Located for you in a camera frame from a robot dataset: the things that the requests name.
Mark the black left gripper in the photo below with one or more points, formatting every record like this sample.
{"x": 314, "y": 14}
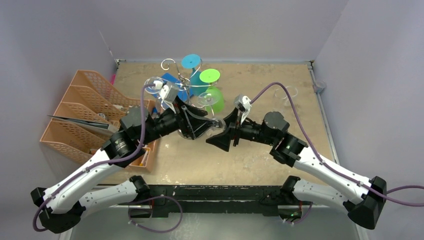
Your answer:
{"x": 202, "y": 124}

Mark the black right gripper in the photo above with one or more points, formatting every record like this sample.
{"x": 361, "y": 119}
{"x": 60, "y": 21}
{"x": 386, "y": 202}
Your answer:
{"x": 236, "y": 129}

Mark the clear wine glass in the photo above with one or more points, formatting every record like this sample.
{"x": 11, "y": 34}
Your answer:
{"x": 213, "y": 103}
{"x": 281, "y": 98}
{"x": 154, "y": 86}

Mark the green plastic wine glass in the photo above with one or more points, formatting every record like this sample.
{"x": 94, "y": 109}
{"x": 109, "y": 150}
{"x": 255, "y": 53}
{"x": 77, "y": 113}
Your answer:
{"x": 211, "y": 76}

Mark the blue plastic wine glass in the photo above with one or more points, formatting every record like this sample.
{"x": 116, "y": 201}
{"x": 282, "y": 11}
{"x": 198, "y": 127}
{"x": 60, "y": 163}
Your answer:
{"x": 194, "y": 62}

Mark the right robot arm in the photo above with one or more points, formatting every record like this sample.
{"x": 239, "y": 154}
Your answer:
{"x": 360, "y": 197}

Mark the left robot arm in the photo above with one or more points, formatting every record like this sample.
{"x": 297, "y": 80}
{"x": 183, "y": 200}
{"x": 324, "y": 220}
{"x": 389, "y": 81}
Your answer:
{"x": 63, "y": 205}

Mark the chrome wine glass rack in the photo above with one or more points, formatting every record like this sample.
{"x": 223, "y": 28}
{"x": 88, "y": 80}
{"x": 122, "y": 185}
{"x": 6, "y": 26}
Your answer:
{"x": 185, "y": 82}

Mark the blue square mat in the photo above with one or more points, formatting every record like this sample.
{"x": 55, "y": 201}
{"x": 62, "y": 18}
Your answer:
{"x": 182, "y": 94}

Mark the orange plastic desk organizer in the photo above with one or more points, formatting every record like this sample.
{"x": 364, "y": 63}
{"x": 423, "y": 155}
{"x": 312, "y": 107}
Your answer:
{"x": 87, "y": 115}

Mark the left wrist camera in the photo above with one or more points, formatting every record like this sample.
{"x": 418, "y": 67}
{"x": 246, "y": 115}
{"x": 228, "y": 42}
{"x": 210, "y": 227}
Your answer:
{"x": 168, "y": 94}

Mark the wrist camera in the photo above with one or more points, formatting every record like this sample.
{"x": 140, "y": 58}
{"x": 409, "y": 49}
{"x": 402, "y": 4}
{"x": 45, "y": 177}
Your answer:
{"x": 168, "y": 94}
{"x": 243, "y": 104}

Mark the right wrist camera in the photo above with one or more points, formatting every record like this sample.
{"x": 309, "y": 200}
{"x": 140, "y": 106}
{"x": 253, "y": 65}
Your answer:
{"x": 243, "y": 104}

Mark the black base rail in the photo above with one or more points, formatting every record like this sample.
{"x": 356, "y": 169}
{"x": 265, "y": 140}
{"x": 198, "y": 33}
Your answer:
{"x": 267, "y": 200}

